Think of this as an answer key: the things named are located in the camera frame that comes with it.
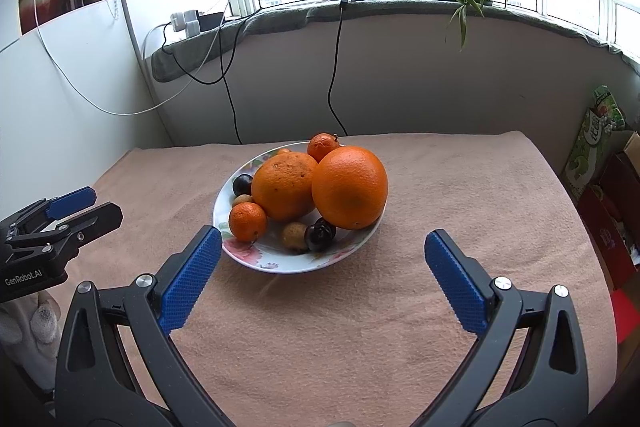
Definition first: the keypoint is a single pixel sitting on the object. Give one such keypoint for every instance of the white board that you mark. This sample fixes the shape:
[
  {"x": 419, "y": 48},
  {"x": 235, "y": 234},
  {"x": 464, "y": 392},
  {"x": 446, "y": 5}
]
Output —
[{"x": 75, "y": 67}]

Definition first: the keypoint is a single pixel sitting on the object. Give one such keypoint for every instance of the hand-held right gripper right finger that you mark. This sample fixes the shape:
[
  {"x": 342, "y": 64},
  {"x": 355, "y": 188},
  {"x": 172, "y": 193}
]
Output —
[{"x": 455, "y": 279}]

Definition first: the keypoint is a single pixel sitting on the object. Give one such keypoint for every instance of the cardboard box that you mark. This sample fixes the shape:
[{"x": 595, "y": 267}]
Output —
[{"x": 631, "y": 149}]

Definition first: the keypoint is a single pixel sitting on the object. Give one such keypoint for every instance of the pink blanket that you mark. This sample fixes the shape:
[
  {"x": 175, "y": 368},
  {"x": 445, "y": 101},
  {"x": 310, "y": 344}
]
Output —
[{"x": 450, "y": 187}]

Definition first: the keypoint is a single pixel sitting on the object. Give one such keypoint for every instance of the grey windowsill cloth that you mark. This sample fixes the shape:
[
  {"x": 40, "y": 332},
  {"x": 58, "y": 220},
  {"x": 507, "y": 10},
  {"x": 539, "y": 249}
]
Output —
[{"x": 280, "y": 19}]

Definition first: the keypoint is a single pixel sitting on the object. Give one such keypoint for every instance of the floral ceramic plate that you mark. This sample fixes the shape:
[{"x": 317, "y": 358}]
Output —
[{"x": 260, "y": 257}]

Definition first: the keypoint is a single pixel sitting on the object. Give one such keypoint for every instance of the white charger plug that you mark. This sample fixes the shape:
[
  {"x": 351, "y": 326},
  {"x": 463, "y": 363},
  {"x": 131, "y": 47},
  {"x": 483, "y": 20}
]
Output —
[{"x": 192, "y": 27}]

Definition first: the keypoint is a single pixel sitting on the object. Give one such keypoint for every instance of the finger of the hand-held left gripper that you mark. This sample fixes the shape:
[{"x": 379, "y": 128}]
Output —
[
  {"x": 72, "y": 201},
  {"x": 100, "y": 217}
]

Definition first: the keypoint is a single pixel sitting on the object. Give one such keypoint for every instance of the red paper sheet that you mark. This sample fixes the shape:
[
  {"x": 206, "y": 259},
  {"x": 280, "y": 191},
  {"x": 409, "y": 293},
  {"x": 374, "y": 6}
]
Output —
[{"x": 622, "y": 317}]

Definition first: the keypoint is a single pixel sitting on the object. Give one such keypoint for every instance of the large smooth orange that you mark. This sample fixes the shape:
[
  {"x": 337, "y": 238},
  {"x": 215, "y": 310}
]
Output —
[{"x": 350, "y": 187}]

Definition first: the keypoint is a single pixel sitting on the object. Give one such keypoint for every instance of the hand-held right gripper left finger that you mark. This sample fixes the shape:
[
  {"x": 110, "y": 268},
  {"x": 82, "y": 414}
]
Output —
[{"x": 192, "y": 277}]

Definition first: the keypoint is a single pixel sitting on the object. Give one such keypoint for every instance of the brown longan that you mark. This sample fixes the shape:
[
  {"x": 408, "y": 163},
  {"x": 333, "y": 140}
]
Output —
[
  {"x": 242, "y": 201},
  {"x": 294, "y": 237}
]

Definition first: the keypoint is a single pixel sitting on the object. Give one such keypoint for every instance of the green printed bag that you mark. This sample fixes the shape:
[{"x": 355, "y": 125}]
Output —
[{"x": 590, "y": 142}]

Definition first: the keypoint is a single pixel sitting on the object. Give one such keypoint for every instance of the large rough orange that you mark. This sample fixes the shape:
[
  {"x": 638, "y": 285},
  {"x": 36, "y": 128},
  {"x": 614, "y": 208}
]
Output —
[{"x": 284, "y": 187}]

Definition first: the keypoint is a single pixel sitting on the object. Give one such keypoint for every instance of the red box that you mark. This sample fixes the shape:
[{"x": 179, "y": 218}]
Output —
[{"x": 605, "y": 232}]

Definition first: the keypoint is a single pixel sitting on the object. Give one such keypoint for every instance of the dark purple plum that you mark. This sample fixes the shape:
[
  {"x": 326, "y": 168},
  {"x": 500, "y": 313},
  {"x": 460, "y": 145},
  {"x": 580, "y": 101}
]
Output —
[
  {"x": 320, "y": 235},
  {"x": 243, "y": 184}
]

